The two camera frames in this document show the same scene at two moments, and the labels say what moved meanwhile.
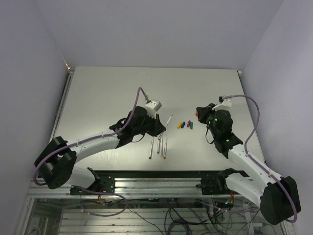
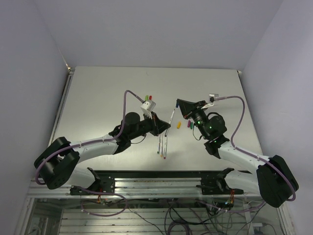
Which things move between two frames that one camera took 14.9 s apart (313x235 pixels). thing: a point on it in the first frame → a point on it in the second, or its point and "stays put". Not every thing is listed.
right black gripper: x=204 y=111 → x=187 y=107
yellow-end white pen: x=161 y=145 stays put
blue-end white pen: x=150 y=157 → x=172 y=115
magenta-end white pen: x=165 y=148 stays put
